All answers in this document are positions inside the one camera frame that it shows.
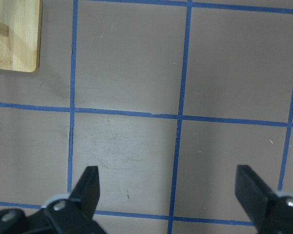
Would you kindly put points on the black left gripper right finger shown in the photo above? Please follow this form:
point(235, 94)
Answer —
point(271, 212)

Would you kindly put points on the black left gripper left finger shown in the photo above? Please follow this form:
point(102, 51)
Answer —
point(73, 213)

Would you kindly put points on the bamboo mug tree stand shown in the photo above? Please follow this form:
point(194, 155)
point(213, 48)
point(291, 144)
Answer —
point(20, 35)

